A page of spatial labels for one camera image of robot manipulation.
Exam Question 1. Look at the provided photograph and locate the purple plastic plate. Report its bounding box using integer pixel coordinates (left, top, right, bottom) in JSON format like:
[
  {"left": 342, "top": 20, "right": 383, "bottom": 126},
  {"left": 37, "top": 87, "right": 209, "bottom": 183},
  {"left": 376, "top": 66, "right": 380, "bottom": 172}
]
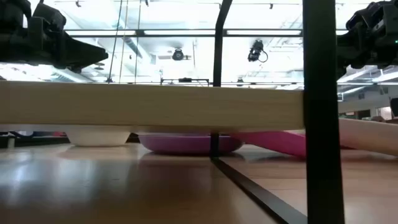
[{"left": 138, "top": 133, "right": 244, "bottom": 156}]

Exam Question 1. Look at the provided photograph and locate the beige plastic plate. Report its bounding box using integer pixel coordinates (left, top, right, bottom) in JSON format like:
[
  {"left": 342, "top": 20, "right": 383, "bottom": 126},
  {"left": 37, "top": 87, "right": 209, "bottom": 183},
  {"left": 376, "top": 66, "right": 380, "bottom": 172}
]
[{"left": 284, "top": 118, "right": 398, "bottom": 157}]

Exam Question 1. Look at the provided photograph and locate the pink plastic plate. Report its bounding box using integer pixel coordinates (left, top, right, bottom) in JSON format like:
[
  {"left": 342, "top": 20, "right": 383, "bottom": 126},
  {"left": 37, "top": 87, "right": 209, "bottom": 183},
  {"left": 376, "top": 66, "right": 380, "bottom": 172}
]
[{"left": 232, "top": 130, "right": 307, "bottom": 159}]

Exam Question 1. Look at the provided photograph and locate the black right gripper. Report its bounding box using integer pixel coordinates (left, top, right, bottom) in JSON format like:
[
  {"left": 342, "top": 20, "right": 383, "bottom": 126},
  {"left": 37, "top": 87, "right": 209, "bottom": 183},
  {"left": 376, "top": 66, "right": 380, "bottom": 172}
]
[{"left": 336, "top": 0, "right": 398, "bottom": 78}]

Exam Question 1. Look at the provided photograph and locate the black ceiling camera with cable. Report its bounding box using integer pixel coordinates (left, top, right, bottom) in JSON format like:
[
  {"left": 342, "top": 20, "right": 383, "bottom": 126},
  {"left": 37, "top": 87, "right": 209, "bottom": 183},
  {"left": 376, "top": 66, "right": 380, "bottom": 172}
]
[{"left": 247, "top": 39, "right": 269, "bottom": 63}]

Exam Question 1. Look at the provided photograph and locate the blue patterned paper plate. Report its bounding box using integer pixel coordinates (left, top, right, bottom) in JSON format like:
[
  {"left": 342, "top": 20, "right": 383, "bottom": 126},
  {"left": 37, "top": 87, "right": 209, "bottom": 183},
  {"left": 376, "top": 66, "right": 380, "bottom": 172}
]
[{"left": 65, "top": 129, "right": 133, "bottom": 147}]

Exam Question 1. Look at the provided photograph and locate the black round ceiling fixture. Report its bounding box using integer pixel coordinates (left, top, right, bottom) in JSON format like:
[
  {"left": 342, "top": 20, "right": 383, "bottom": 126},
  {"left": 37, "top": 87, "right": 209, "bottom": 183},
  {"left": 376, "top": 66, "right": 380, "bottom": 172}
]
[{"left": 171, "top": 47, "right": 192, "bottom": 62}]

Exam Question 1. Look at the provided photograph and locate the black overhead frame post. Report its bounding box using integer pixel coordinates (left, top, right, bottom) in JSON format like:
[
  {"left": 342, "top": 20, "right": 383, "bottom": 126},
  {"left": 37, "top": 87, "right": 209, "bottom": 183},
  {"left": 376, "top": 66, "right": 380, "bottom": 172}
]
[{"left": 212, "top": 0, "right": 233, "bottom": 88}]

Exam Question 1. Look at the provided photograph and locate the black wire rack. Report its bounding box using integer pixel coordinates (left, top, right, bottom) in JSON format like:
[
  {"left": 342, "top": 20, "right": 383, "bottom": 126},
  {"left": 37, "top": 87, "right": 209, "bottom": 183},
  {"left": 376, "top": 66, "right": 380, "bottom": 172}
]
[{"left": 0, "top": 81, "right": 346, "bottom": 224}]

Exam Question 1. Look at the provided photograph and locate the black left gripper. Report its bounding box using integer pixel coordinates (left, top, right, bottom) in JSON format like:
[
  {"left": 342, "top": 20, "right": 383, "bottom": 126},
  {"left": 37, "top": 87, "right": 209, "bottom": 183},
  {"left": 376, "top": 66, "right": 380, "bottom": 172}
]
[{"left": 0, "top": 2, "right": 109, "bottom": 74}]

